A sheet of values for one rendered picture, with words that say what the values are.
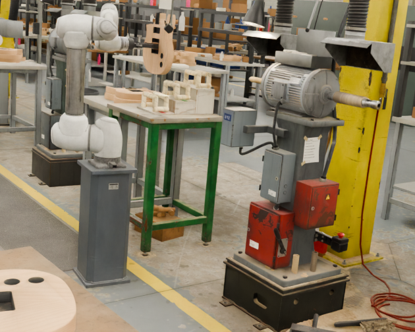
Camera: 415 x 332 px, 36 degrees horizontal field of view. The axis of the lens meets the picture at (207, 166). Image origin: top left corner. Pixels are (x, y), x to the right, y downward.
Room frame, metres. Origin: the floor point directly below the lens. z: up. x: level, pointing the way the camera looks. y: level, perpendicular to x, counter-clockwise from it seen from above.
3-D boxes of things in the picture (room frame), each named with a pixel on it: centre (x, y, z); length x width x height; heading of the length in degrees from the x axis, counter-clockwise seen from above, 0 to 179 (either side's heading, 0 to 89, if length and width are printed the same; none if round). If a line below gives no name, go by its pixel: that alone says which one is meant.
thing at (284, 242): (3.18, -0.42, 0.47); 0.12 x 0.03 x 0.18; 127
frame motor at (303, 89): (3.46, -0.45, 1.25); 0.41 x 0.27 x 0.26; 37
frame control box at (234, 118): (3.38, -0.21, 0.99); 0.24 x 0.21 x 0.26; 37
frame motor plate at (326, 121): (3.41, -0.50, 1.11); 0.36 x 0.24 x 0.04; 37
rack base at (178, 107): (4.37, 0.26, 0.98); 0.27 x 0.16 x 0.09; 34
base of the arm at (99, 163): (3.58, 0.57, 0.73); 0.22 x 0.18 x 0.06; 29
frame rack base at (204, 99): (4.45, 0.13, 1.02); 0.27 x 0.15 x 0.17; 34
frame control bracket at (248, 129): (3.42, -0.26, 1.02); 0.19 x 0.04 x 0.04; 127
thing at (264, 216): (3.31, -0.37, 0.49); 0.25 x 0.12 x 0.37; 37
